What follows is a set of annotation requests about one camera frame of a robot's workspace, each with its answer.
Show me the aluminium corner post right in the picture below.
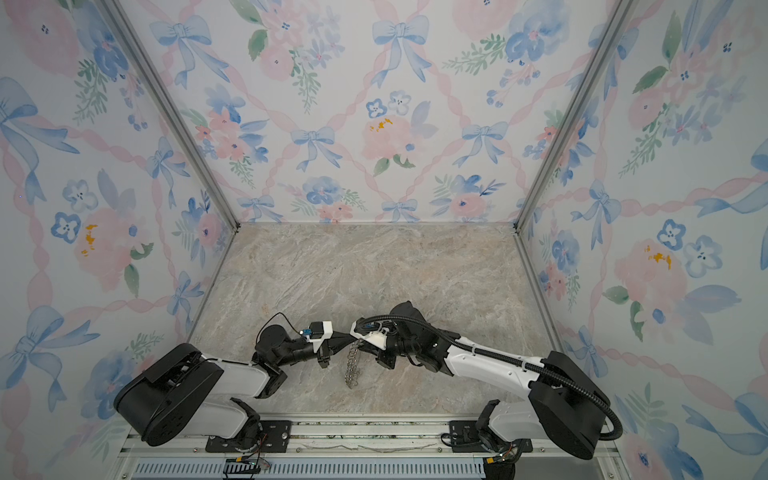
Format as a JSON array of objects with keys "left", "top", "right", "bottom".
[{"left": 514, "top": 0, "right": 635, "bottom": 237}]

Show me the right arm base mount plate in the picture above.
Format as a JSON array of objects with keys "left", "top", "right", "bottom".
[{"left": 440, "top": 399, "right": 533, "bottom": 455}]

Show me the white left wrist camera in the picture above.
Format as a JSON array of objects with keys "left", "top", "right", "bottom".
[{"left": 300, "top": 321, "right": 334, "bottom": 353}]

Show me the aluminium corner post left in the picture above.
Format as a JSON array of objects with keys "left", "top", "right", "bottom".
[{"left": 95, "top": 0, "right": 240, "bottom": 232}]

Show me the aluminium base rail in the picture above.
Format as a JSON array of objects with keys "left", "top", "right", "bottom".
[{"left": 107, "top": 414, "right": 630, "bottom": 479}]

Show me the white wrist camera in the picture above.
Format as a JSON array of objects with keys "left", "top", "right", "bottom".
[
  {"left": 350, "top": 319, "right": 391, "bottom": 346},
  {"left": 300, "top": 321, "right": 334, "bottom": 353}
]

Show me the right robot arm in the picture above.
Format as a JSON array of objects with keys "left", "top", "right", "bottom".
[{"left": 350, "top": 302, "right": 609, "bottom": 460}]

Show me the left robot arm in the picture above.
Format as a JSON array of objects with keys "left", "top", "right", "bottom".
[{"left": 113, "top": 321, "right": 356, "bottom": 452}]

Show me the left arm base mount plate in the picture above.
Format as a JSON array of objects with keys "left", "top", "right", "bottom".
[{"left": 205, "top": 397, "right": 293, "bottom": 454}]

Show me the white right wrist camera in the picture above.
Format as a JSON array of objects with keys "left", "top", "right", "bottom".
[{"left": 350, "top": 319, "right": 391, "bottom": 346}]

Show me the aluminium corner post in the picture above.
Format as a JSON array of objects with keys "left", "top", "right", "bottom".
[
  {"left": 95, "top": 0, "right": 240, "bottom": 232},
  {"left": 514, "top": 0, "right": 635, "bottom": 237}
]

